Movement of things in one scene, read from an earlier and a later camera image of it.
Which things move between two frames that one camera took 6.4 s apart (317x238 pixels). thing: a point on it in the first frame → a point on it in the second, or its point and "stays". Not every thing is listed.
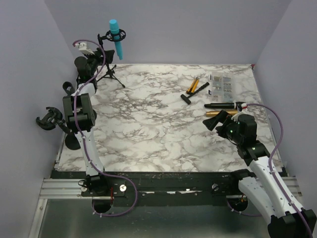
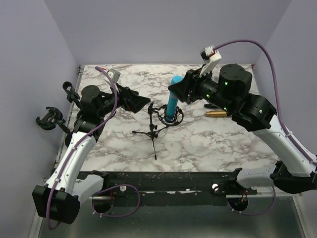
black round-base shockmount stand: [54, 117] stays
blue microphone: [114, 26] → [171, 112]
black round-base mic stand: [69, 88] stays
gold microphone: [233, 112] stays
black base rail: [168, 189] stays
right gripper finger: [211, 122] → [182, 89]
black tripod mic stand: [108, 35] → [161, 111]
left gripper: [97, 56] → [131, 100]
